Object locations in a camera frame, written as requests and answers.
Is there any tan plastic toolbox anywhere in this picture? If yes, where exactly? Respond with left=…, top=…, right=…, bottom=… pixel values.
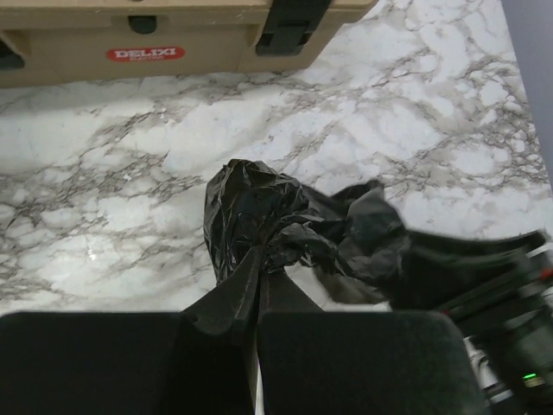
left=1, top=1, right=373, bottom=88

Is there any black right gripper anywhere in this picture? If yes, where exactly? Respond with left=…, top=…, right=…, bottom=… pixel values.
left=391, top=231, right=552, bottom=414

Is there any black plastic trash bag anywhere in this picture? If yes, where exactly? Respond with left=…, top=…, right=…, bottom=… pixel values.
left=203, top=159, right=416, bottom=307

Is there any black blue-ribbed left gripper right finger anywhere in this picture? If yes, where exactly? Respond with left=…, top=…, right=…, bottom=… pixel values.
left=257, top=270, right=489, bottom=415

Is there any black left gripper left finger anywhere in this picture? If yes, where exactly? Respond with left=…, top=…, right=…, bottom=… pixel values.
left=0, top=246, right=263, bottom=415

